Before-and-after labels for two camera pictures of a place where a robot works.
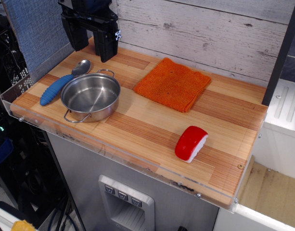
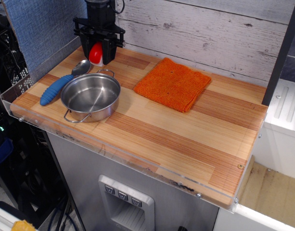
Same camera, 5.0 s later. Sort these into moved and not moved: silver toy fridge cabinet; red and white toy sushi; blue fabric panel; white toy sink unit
Moved: red and white toy sushi
Not moved: white toy sink unit; blue fabric panel; silver toy fridge cabinet
